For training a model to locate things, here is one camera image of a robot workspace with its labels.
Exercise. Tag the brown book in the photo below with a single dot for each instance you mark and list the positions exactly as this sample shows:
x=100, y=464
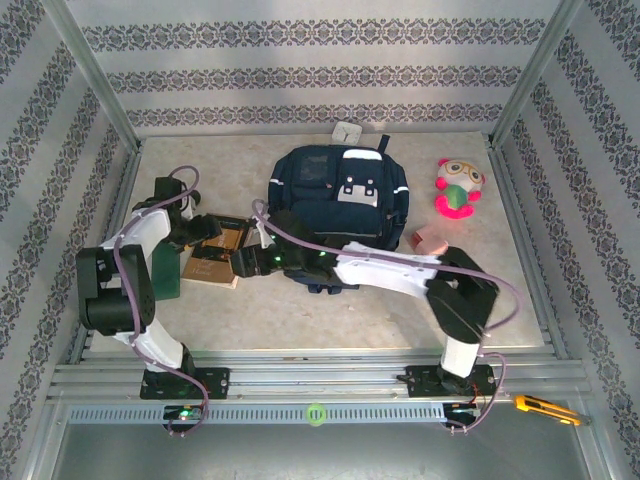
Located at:
x=210, y=267

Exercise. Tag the green translucent plastic case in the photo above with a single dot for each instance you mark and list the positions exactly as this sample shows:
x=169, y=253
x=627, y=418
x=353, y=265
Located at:
x=167, y=272

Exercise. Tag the navy blue backpack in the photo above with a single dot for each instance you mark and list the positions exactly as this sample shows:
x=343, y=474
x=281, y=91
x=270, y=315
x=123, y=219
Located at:
x=350, y=220

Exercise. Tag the small pink box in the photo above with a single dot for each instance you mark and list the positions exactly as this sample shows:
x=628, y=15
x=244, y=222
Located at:
x=430, y=240

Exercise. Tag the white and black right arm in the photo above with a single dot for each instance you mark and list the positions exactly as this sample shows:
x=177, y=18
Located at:
x=390, y=272

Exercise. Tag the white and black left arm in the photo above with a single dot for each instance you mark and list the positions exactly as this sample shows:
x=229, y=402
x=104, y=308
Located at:
x=145, y=227

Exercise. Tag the white square clock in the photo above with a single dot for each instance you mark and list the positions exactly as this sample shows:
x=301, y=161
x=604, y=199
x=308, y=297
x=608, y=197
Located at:
x=347, y=131

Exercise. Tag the small circuit board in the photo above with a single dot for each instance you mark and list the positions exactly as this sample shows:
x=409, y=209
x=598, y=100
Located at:
x=462, y=411
x=185, y=413

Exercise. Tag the pink plush toy with glasses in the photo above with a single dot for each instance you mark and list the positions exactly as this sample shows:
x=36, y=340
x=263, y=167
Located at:
x=457, y=192

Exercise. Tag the yellow utility knife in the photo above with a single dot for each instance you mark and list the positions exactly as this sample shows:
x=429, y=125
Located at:
x=542, y=407

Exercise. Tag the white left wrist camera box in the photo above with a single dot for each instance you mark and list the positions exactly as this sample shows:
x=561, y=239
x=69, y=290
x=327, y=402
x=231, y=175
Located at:
x=186, y=206

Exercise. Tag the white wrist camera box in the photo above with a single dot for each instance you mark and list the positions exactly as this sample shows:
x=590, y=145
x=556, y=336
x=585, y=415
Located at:
x=261, y=234
x=186, y=206

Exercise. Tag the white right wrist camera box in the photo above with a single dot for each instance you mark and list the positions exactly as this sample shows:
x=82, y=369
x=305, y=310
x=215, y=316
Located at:
x=261, y=234

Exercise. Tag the aluminium side rail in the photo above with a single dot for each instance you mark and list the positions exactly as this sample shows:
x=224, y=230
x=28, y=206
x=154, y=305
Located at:
x=525, y=240
x=112, y=225

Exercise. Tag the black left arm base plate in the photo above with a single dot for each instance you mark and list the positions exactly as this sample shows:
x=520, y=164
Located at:
x=215, y=382

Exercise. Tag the aluminium base rail beam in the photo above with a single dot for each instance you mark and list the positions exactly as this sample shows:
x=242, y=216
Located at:
x=310, y=372

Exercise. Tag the aluminium upright post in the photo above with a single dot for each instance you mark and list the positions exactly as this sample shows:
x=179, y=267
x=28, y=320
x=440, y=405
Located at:
x=85, y=65
x=537, y=65

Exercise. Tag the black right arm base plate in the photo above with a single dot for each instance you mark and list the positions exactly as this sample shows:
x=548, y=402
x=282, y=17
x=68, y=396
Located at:
x=420, y=381

